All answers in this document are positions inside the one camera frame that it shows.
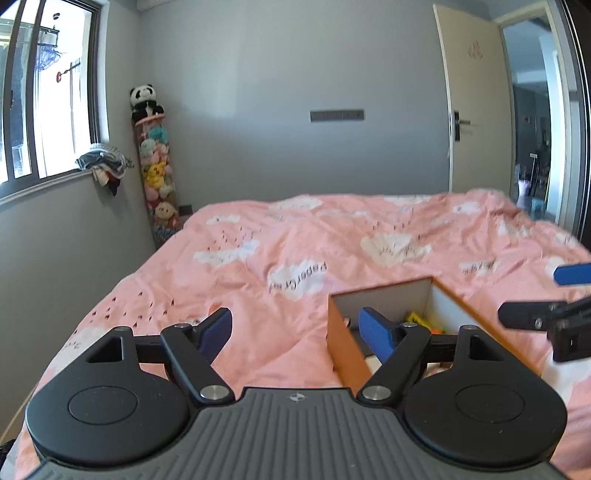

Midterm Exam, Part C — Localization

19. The panda plush toy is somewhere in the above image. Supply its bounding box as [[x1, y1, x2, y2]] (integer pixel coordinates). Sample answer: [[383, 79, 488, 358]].
[[129, 83, 164, 123]]

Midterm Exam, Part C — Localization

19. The pink cloud print blanket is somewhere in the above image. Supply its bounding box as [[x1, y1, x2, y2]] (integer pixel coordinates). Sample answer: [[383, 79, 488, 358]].
[[14, 189, 591, 480]]

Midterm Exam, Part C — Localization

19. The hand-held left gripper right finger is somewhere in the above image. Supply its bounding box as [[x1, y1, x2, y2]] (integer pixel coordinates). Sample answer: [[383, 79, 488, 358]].
[[356, 307, 539, 408]]

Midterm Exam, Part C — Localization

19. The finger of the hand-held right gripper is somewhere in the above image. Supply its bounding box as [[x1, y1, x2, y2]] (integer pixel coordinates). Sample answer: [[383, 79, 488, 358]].
[[498, 298, 591, 363], [553, 262, 591, 287]]

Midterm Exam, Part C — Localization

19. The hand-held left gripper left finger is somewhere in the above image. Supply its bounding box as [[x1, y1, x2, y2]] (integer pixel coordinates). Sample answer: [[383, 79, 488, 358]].
[[51, 307, 234, 406]]

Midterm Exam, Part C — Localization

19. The grey wall switch panel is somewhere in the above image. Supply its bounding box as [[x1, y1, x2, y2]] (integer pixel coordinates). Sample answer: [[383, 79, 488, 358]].
[[310, 109, 365, 123]]

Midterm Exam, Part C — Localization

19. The beige door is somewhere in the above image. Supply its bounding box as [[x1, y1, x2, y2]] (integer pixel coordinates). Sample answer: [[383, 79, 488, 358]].
[[433, 4, 518, 199]]

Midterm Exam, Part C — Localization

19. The clear column of plush toys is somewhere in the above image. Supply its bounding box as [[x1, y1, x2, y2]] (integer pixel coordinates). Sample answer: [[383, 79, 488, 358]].
[[134, 115, 183, 252]]

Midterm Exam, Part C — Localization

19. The orange cardboard box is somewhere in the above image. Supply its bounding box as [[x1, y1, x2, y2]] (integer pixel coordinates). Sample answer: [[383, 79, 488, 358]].
[[327, 276, 559, 393]]

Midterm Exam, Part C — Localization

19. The pile of clothes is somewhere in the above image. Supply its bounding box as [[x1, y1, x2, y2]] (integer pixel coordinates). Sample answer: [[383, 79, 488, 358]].
[[75, 143, 134, 197]]

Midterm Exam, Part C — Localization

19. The black door handle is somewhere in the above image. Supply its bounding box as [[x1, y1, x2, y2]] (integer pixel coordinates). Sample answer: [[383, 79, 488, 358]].
[[452, 111, 472, 141]]

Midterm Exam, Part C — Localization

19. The window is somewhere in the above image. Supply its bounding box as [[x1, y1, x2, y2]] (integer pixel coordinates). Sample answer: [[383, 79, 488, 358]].
[[0, 0, 109, 206]]

